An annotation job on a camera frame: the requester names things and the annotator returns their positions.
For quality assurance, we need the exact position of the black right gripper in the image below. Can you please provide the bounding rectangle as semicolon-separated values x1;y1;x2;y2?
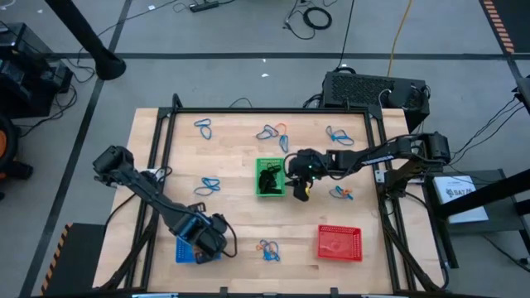
284;148;330;203

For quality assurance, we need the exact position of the blue plastic basket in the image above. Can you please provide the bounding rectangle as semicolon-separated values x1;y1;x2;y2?
175;236;223;265

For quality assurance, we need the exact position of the green plastic basket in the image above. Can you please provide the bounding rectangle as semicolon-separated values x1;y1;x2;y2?
254;156;287;197

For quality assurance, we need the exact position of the black equipment cart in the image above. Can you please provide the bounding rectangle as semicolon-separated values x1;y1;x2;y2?
0;22;75;120

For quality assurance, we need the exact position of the black round standing pole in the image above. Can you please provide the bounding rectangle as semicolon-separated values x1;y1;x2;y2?
43;0;128;82

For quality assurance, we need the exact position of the black hazard-striped floor mat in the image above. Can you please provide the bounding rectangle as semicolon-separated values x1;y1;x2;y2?
479;0;530;55
40;223;107;297

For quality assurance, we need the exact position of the black power strip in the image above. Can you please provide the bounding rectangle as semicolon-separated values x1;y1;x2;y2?
189;1;220;13

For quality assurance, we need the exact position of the long black floor cable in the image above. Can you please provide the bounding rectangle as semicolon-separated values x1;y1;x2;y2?
338;0;356;70

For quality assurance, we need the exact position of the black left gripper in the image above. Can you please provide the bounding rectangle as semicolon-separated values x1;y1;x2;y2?
189;201;230;262

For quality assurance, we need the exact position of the coiled black cable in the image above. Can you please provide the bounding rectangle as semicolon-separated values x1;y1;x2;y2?
302;6;334;31

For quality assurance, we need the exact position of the black side stand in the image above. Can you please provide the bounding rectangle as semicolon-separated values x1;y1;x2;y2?
426;167;530;270

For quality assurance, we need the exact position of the black perforated computer case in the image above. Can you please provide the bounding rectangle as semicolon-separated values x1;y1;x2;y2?
321;70;431;133

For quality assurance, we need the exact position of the black aluminium table frame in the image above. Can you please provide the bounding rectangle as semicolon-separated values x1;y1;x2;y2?
99;93;448;297

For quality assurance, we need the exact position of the red plastic basket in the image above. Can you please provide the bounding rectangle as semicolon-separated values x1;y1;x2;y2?
316;224;364;263

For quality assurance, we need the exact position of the yellow floor cable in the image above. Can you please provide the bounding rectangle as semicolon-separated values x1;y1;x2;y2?
386;0;414;79

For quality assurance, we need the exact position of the white printed sign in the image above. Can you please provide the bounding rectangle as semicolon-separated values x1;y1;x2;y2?
432;175;490;225

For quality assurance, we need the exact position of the orange black wheeled machine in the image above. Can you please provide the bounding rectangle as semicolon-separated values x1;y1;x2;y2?
0;114;35;200

